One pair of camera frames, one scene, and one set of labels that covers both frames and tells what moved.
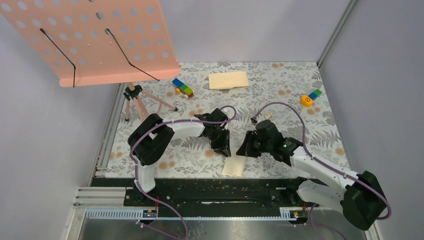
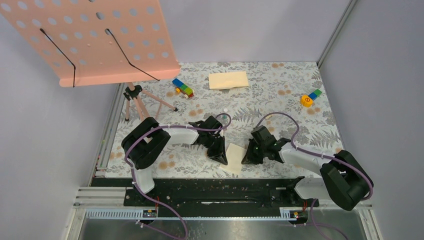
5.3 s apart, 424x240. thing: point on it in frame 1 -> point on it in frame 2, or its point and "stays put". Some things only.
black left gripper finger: [225, 150] -> [216, 150]
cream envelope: [227, 80] stays put
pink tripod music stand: [89, 42] stays put
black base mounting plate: [210, 193] stays put
